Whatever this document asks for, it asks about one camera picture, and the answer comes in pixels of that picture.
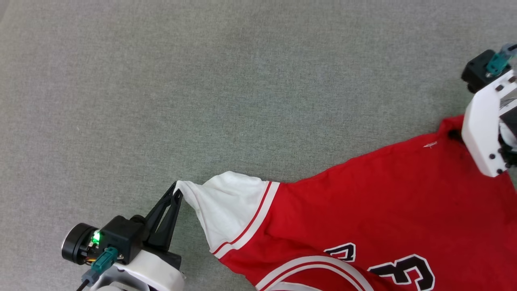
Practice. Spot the black cylindrical motor with green light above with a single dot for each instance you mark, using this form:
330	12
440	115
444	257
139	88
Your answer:
76	244

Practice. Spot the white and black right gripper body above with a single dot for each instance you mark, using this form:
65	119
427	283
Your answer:
482	125

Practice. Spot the red and white basketball jersey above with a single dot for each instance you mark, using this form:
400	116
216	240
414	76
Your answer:
363	194

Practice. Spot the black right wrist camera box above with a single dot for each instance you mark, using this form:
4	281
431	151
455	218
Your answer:
476	70

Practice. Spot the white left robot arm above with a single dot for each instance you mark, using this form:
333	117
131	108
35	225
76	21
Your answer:
106	287

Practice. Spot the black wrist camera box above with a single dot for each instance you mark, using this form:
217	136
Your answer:
121	236
476	70

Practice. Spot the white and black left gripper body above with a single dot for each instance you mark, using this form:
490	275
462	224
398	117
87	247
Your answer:
153	270

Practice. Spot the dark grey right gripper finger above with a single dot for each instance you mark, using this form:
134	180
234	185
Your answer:
455	136

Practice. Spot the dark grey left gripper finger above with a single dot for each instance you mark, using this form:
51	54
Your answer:
159	210
169	226

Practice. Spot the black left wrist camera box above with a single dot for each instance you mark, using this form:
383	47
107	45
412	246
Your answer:
121	236

